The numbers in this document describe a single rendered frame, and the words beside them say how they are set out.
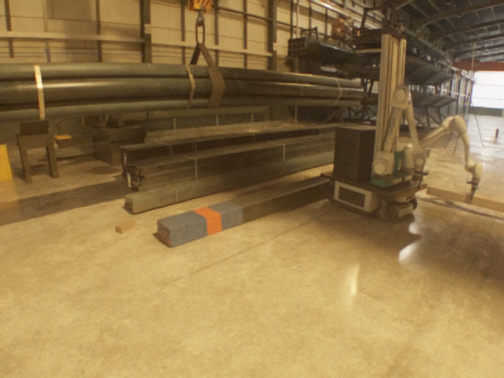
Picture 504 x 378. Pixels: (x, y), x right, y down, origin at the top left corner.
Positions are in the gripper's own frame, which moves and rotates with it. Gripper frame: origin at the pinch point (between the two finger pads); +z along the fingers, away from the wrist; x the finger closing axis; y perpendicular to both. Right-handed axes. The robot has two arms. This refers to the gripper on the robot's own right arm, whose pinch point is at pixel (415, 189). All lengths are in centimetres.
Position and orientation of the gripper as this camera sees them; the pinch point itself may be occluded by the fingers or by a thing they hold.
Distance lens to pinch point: 291.6
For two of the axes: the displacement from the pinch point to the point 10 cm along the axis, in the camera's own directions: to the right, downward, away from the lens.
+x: -8.4, 1.6, -5.2
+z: 0.0, 9.6, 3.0
